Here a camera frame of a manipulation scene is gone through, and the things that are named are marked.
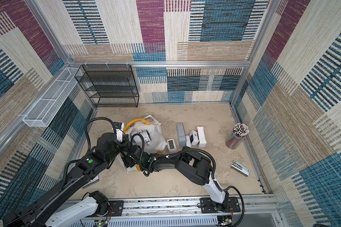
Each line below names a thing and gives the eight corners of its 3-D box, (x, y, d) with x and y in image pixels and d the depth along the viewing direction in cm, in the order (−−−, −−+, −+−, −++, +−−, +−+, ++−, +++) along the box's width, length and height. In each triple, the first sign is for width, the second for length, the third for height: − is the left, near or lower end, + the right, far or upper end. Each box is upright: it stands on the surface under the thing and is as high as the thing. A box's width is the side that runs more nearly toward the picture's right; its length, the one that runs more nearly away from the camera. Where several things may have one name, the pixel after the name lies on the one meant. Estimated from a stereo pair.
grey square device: (179, 148, 96) (180, 140, 89) (176, 131, 105) (176, 123, 98) (185, 147, 97) (186, 140, 89) (181, 130, 105) (182, 123, 98)
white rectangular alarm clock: (198, 147, 95) (199, 144, 91) (196, 130, 104) (197, 126, 100) (205, 147, 95) (206, 144, 91) (202, 130, 104) (203, 126, 100)
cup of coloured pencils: (227, 149, 96) (237, 133, 82) (224, 139, 101) (233, 123, 86) (239, 149, 96) (251, 133, 82) (235, 139, 101) (246, 123, 86)
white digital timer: (168, 153, 95) (168, 150, 92) (166, 142, 100) (166, 139, 98) (176, 151, 96) (176, 149, 93) (174, 141, 101) (174, 138, 98)
